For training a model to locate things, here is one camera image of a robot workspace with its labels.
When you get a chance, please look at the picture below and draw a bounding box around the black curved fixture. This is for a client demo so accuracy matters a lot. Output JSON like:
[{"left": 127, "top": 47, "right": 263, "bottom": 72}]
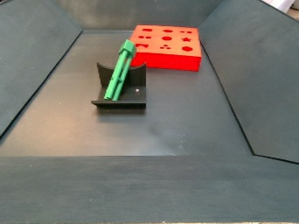
[{"left": 91, "top": 64, "right": 146, "bottom": 109}]

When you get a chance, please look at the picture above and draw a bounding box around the red block with shaped holes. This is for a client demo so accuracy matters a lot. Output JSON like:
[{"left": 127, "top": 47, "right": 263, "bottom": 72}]
[{"left": 130, "top": 24, "right": 202, "bottom": 72}]

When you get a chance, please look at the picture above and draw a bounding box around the green three prong object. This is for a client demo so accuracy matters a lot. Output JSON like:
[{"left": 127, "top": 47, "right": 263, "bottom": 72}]
[{"left": 104, "top": 39, "right": 136, "bottom": 101}]

